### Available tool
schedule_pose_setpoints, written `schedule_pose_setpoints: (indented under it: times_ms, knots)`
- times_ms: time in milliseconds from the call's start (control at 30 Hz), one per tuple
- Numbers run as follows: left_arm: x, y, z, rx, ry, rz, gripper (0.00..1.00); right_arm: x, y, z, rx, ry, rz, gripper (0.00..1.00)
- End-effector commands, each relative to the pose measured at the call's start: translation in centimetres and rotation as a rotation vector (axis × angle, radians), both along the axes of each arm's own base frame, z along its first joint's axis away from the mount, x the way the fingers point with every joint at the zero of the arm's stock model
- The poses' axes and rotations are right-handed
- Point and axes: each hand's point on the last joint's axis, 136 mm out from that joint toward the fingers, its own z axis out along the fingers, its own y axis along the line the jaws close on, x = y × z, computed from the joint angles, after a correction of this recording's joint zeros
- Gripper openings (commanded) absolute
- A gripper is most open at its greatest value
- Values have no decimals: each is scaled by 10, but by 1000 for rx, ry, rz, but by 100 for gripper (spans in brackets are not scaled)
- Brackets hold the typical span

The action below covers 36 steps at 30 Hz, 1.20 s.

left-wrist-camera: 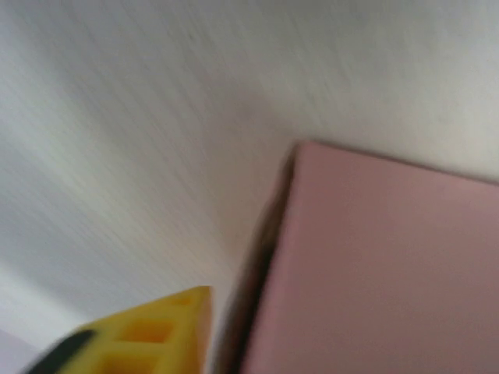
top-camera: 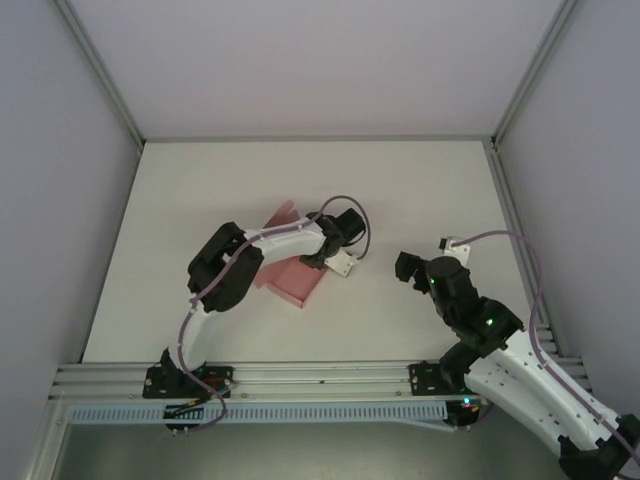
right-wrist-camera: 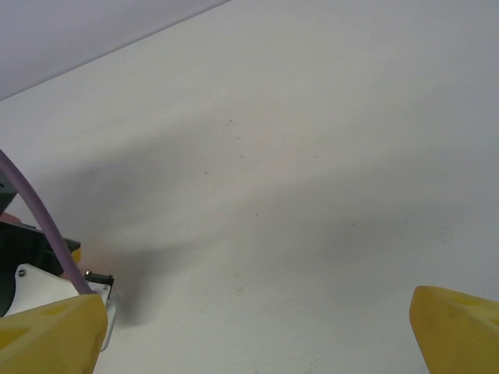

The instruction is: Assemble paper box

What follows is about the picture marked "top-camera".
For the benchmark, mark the pink paper box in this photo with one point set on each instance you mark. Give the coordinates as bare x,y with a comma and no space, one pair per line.
295,282

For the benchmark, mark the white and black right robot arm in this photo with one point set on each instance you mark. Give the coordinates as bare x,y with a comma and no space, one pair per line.
540,390

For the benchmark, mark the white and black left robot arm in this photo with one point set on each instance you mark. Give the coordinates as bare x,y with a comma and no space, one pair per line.
285,245

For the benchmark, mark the black right controller board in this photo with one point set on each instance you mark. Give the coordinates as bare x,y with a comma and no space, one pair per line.
465,412

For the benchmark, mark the black controller board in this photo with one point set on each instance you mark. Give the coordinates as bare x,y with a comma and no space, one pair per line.
182,416
465,412

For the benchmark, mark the black left controller board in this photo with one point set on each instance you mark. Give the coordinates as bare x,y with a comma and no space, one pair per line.
182,416

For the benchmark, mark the aluminium table side rail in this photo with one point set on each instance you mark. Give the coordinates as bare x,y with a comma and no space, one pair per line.
515,225

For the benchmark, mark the aluminium frame cross bar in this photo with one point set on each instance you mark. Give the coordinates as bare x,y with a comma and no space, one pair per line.
320,138

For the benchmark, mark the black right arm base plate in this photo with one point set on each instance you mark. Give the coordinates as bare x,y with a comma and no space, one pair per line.
425,380

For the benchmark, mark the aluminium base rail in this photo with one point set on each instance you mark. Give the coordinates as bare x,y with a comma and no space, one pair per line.
320,375

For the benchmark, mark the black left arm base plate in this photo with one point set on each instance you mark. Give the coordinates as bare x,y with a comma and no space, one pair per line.
220,375

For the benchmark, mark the aluminium frame post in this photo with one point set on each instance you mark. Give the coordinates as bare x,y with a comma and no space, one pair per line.
532,75
102,75
45,440

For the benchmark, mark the aluminium lower frame post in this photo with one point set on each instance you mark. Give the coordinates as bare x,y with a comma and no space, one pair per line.
45,440

